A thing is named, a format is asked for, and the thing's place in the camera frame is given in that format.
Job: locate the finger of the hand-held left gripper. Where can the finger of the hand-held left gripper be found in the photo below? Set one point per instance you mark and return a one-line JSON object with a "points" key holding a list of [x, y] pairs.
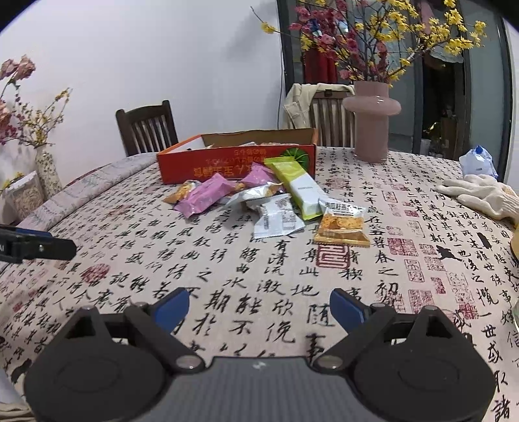
{"points": [[52, 248]]}

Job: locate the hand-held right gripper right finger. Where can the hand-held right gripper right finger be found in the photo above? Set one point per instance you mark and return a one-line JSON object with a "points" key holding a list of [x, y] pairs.
{"points": [[346, 310]]}

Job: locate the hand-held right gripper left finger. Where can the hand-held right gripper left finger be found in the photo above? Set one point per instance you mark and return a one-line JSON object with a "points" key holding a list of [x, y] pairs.
{"points": [[172, 310]]}

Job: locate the gold white snack packet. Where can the gold white snack packet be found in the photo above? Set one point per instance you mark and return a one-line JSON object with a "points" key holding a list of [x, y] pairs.
{"points": [[342, 229]]}

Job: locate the white black label snack packet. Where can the white black label snack packet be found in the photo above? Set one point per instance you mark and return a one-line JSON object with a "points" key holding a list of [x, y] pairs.
{"points": [[279, 219]]}

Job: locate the small orange crispy snack packet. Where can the small orange crispy snack packet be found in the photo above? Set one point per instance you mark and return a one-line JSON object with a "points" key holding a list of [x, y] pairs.
{"points": [[180, 194]]}

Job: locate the large pink snack packet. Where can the large pink snack packet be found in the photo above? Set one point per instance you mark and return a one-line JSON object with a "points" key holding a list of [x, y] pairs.
{"points": [[204, 197]]}

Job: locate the long green white snack packet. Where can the long green white snack packet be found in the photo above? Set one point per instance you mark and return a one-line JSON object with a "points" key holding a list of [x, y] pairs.
{"points": [[300, 186]]}

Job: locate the silver white snack packet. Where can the silver white snack packet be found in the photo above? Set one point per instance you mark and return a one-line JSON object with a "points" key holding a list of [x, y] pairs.
{"points": [[251, 194]]}

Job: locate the orange cardboard box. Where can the orange cardboard box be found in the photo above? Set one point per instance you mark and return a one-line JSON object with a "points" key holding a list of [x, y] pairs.
{"points": [[182, 162]]}

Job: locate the small pink snack packet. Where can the small pink snack packet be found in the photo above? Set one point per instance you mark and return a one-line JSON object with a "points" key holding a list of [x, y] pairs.
{"points": [[259, 176]]}

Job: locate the clear bag of dried goods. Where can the clear bag of dried goods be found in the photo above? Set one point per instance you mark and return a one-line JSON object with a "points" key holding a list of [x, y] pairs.
{"points": [[24, 197]]}

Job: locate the speckled narrow vase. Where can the speckled narrow vase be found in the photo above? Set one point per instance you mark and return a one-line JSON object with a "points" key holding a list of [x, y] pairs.
{"points": [[48, 174]]}

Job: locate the thin yellow blossom branches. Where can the thin yellow blossom branches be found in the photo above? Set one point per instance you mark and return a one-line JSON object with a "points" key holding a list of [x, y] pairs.
{"points": [[44, 117]]}

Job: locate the dark wooden chair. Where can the dark wooden chair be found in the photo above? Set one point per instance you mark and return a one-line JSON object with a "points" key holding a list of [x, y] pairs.
{"points": [[146, 130]]}

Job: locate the dried pink roses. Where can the dried pink roses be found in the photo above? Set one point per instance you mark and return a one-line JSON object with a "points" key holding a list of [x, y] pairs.
{"points": [[14, 81]]}

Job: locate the white knit gloves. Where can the white knit gloves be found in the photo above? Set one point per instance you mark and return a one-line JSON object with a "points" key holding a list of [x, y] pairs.
{"points": [[482, 194]]}

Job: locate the yellow thermos bottle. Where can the yellow thermos bottle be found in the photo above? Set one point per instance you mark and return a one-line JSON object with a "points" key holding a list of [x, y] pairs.
{"points": [[515, 243]]}

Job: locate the pink glass vase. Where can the pink glass vase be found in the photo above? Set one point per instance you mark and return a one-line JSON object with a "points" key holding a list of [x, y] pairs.
{"points": [[371, 125]]}

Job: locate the brown slatted wooden chair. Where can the brown slatted wooden chair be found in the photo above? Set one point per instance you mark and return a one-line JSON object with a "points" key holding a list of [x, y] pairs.
{"points": [[330, 121]]}

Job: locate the blue white plastic pack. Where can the blue white plastic pack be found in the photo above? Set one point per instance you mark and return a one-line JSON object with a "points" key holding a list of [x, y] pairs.
{"points": [[478, 162]]}

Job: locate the cream jacket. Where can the cream jacket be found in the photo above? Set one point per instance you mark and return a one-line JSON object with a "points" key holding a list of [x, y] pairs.
{"points": [[298, 103]]}

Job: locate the red hanging garment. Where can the red hanging garment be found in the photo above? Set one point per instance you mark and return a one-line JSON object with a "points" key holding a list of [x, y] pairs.
{"points": [[320, 67]]}

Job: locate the pink vase with flowers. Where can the pink vase with flowers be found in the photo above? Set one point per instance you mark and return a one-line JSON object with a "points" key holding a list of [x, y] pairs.
{"points": [[482, 105]]}

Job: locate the yellow and pink flower branches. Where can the yellow and pink flower branches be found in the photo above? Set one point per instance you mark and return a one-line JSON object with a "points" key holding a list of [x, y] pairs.
{"points": [[385, 36]]}

